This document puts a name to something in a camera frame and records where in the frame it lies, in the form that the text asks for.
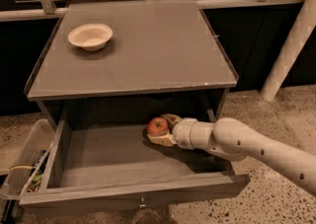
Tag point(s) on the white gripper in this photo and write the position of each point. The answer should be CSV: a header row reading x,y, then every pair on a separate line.
x,y
181,132

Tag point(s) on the red apple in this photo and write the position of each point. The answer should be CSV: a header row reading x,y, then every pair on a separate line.
x,y
157,126

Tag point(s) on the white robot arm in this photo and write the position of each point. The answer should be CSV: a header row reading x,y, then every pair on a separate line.
x,y
233,140

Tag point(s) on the metal drawer knob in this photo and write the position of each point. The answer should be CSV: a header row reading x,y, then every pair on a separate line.
x,y
142,204

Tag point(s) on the open grey top drawer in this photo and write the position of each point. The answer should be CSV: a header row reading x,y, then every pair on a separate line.
x,y
97,166

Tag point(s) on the grey cabinet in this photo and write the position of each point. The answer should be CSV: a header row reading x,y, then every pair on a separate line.
x,y
157,46

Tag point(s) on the white paper bowl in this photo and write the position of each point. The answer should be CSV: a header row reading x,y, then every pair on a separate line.
x,y
90,37

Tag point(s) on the clear plastic bin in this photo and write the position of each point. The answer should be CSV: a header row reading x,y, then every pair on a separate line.
x,y
27,171

